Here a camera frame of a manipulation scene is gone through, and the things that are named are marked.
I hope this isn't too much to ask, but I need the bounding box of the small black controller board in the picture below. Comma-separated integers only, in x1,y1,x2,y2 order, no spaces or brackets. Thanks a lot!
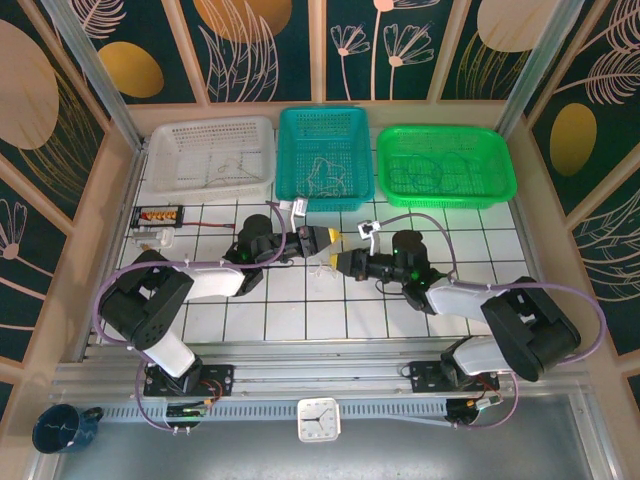
449,397,501,416
164,405,211,419

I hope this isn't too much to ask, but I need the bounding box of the green perforated plastic basket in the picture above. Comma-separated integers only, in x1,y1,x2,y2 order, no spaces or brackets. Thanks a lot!
375,124,518,209

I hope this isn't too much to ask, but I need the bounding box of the thin white cable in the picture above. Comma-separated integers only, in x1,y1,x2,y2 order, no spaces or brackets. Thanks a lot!
205,169,241,187
219,157,264,181

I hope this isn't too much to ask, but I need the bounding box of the red cable with plug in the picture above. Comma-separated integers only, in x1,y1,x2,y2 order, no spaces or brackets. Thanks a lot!
183,219,237,231

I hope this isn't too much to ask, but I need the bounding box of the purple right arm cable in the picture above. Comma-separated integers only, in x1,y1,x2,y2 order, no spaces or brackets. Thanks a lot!
378,212,609,432

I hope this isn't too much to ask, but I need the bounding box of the thin green yellow cable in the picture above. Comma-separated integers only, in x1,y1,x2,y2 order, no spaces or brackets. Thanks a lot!
304,164,349,197

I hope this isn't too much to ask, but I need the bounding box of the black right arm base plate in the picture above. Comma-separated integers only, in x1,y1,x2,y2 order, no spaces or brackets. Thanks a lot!
409,360,501,394

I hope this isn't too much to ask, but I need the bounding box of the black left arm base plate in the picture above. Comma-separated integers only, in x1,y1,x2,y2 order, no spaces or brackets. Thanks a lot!
143,364,235,399

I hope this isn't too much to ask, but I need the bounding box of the white perforated plastic basket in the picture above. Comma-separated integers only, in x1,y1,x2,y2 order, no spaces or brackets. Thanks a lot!
144,115,275,204

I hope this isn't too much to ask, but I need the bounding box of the teal perforated plastic basket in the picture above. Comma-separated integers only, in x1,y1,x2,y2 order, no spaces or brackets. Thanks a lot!
273,106,376,214

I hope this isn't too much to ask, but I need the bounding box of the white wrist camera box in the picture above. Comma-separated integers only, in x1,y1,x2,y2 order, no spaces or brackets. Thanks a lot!
277,197,310,231
357,218,384,256

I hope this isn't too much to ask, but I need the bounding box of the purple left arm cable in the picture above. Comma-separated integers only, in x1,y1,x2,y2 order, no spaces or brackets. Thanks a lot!
95,199,289,432

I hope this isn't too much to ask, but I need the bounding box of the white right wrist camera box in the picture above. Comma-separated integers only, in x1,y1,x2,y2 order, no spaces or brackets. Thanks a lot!
357,218,384,256

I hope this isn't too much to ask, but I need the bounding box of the aluminium front rail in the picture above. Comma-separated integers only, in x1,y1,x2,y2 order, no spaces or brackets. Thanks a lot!
49,349,586,401

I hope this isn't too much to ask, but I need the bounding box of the dark blue mug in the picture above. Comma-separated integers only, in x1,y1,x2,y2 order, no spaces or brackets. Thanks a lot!
32,403,104,455

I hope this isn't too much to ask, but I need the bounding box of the white plastic block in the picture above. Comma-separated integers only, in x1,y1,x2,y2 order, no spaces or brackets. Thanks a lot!
132,228,176,250

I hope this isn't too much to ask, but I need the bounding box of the thin blue cable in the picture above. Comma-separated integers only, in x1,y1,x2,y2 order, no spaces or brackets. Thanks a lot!
388,157,445,190
433,151,482,195

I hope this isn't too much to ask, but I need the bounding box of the grey metal shelf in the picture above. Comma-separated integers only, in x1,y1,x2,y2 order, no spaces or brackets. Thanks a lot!
29,394,616,480

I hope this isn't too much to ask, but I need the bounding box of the white square analog clock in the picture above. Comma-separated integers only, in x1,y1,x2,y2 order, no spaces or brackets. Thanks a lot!
297,397,342,444

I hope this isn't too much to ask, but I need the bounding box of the aluminium frame post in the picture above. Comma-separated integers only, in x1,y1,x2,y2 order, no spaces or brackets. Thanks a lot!
39,0,149,151
492,0,584,141

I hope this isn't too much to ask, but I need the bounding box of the grey slotted cable duct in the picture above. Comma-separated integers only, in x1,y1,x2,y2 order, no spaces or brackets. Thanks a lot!
99,399,451,421

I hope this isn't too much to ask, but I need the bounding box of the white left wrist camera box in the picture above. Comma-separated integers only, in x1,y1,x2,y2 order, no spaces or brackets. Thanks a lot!
277,197,310,231

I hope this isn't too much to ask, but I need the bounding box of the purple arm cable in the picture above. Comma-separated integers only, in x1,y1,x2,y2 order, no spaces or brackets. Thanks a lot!
95,199,289,432
378,212,609,432

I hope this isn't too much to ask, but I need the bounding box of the black board with yellow connectors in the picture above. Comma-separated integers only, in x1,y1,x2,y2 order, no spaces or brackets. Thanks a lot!
130,206,187,230

